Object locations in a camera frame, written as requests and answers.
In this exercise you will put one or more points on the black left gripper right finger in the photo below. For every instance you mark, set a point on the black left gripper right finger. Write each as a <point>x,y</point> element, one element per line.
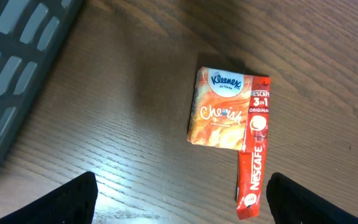
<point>291,203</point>

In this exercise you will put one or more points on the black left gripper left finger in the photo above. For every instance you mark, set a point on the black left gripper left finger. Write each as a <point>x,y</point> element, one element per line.
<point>71,203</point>

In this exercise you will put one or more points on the red candy bar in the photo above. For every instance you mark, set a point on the red candy bar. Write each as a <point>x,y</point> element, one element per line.
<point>251,159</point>

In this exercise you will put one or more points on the orange Kleenex tissue pack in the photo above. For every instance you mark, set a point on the orange Kleenex tissue pack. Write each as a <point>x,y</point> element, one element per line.
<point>219,111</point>

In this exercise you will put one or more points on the grey plastic mesh basket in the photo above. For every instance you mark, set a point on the grey plastic mesh basket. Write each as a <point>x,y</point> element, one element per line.
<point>31,34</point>

